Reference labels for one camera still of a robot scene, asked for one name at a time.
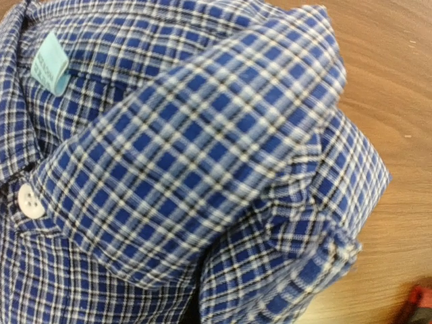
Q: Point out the blue checked shirt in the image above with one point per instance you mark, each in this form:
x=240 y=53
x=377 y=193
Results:
x=161 y=156

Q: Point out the red black plaid shirt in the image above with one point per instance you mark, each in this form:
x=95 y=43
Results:
x=417 y=307

